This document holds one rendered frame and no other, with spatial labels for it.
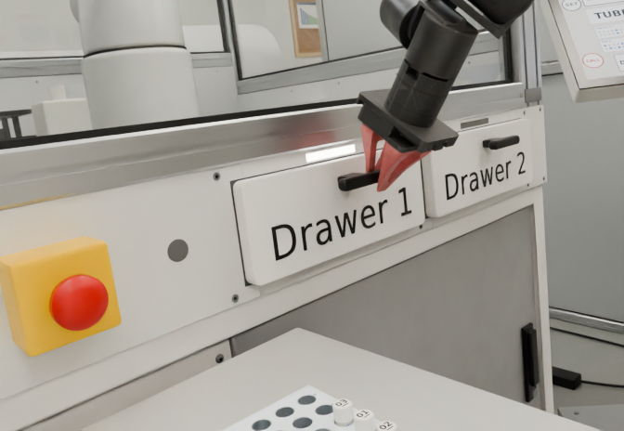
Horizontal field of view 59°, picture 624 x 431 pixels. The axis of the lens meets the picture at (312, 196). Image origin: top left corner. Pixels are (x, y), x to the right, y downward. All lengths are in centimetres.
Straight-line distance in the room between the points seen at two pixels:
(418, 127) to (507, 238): 48
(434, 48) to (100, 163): 32
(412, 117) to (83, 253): 34
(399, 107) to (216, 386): 32
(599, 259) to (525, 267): 131
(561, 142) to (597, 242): 41
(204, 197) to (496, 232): 59
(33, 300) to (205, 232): 18
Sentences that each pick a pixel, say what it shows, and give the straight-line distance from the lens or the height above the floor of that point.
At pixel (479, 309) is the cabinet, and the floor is 63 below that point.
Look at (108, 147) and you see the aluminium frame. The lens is 50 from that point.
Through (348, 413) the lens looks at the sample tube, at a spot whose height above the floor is 80.
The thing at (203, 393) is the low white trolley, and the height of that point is 76.
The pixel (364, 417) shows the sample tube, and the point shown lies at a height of 81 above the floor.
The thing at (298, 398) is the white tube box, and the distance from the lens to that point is 40.
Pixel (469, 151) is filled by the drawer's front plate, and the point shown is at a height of 90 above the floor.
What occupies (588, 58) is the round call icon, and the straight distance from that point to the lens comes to 131.
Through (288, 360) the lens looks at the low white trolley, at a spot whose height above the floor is 76.
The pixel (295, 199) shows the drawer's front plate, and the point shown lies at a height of 90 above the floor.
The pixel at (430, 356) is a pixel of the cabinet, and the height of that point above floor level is 60.
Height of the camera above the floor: 100
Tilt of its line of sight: 9 degrees down
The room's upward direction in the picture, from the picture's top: 7 degrees counter-clockwise
